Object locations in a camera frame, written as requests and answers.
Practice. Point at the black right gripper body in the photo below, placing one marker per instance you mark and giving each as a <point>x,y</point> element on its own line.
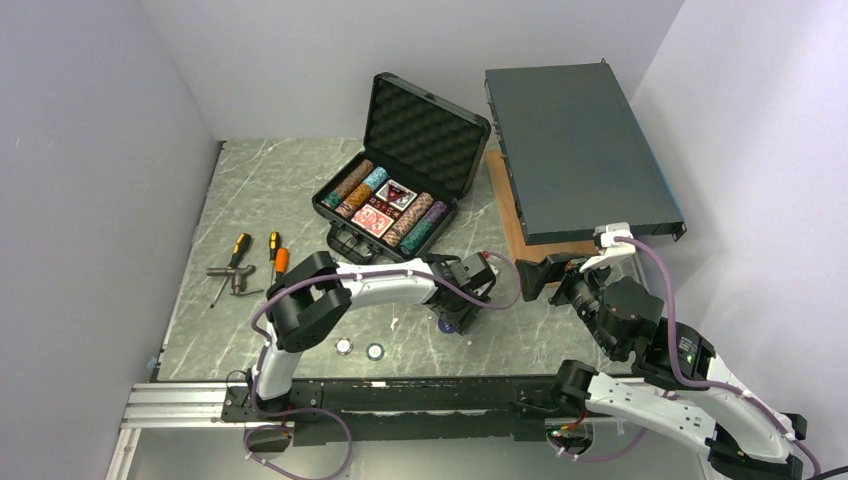
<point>582,291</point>

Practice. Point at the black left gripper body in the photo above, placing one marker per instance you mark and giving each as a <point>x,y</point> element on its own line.
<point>460,305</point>

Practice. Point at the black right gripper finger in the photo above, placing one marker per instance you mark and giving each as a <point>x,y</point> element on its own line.
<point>535,276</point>
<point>571,260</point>

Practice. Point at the blue small blind button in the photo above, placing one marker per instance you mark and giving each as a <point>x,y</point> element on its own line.
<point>445,327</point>

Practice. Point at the red black all-in triangle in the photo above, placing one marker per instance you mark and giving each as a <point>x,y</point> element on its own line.
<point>396,194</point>

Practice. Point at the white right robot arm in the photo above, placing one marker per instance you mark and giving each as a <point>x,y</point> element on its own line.
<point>690,395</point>

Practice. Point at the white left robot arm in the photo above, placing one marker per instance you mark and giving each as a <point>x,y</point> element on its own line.
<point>304,306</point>

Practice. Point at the black poker set case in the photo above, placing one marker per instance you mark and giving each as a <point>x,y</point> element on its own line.
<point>426,143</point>

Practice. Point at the green chip stack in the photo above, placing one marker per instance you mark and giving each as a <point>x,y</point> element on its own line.
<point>416,237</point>

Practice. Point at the purple chip stack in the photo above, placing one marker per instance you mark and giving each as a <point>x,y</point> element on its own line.
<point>435,213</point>

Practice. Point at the brown blue chip row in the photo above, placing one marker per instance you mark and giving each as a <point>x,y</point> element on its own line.
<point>408,219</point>

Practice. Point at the wooden board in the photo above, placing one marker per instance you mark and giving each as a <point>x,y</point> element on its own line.
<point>504,199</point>

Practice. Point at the teal poker chip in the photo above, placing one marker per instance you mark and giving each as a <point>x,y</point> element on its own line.
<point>375,352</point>

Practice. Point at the dark teal rack server box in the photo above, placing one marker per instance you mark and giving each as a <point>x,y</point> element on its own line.
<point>576,155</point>

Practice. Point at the red die in case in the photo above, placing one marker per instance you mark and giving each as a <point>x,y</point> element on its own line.
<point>385,207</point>

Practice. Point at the red playing card deck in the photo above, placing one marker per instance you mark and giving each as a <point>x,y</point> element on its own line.
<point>373,221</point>

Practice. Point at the white brown poker chip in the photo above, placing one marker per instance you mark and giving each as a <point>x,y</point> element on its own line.
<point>343,346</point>

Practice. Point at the light blue chip stack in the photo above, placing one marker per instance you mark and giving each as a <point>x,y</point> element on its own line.
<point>376,178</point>

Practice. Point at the orange yellow chip stack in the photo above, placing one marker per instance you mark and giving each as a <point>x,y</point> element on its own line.
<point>354,200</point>

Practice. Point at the brown grey chip row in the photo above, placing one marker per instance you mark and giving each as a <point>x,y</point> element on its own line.
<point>348,184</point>

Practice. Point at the grey metal pipe fitting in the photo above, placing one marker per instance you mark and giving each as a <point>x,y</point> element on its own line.
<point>235,279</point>

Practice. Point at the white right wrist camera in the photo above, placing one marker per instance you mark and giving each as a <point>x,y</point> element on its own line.
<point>610,250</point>

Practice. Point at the orange black handled screwdriver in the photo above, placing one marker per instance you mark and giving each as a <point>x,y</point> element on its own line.
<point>278,256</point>

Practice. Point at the black yellow handled screwdriver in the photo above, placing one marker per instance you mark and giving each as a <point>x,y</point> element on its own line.
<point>240,248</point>

